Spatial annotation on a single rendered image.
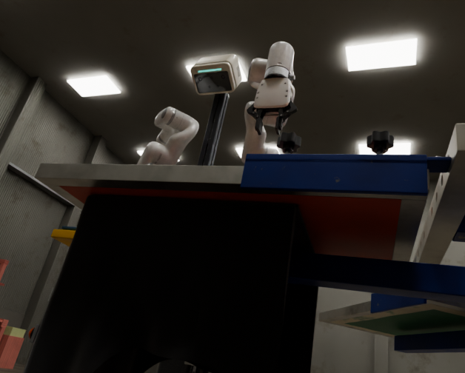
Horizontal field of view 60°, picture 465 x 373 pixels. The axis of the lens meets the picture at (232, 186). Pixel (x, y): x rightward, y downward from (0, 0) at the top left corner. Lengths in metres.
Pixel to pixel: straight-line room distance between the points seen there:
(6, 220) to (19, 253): 0.92
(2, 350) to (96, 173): 8.62
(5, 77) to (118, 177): 10.53
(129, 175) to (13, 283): 10.69
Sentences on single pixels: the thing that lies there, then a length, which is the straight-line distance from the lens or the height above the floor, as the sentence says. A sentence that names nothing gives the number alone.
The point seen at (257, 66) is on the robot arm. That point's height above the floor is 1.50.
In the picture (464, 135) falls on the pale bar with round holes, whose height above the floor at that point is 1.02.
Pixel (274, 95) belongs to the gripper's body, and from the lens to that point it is 1.14.
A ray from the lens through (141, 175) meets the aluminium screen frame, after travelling 0.82.
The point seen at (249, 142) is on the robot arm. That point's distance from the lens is 1.67.
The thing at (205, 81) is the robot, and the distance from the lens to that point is 1.99.
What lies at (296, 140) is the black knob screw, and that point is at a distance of 0.75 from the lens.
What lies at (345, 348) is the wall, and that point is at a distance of 11.04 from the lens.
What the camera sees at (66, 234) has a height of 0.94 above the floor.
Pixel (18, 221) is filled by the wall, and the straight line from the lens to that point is 11.32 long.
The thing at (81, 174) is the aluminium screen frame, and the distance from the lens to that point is 0.91.
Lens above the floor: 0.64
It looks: 25 degrees up
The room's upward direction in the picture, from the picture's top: 12 degrees clockwise
